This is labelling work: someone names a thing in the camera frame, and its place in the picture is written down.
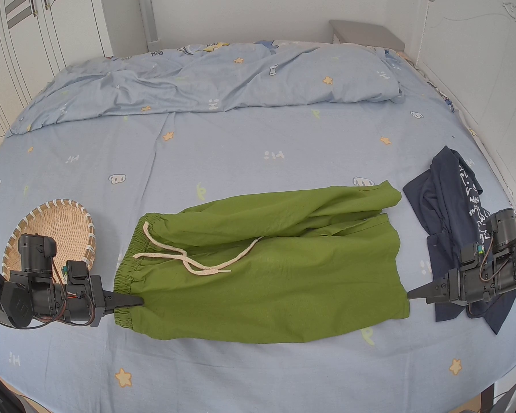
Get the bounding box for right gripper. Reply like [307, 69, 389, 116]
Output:
[446, 268, 500, 307]

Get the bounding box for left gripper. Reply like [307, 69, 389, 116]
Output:
[65, 275, 107, 328]

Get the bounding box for green shorts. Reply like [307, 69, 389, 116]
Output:
[113, 180, 412, 344]

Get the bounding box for round woven basket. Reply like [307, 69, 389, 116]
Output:
[2, 198, 97, 284]

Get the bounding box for bed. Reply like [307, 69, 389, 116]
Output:
[0, 0, 516, 413]

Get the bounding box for dark blue printed T-shirt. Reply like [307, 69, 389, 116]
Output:
[402, 145, 516, 335]

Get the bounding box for pale blue quilt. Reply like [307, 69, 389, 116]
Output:
[6, 39, 408, 139]

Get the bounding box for grey bedside table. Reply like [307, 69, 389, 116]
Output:
[329, 20, 407, 53]

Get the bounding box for white wardrobe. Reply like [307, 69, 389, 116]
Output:
[0, 0, 114, 145]

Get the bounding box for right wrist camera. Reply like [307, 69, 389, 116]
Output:
[461, 243, 486, 271]

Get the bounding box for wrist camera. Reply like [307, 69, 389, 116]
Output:
[64, 262, 89, 293]
[461, 243, 486, 271]

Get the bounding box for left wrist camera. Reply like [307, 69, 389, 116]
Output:
[64, 262, 89, 293]

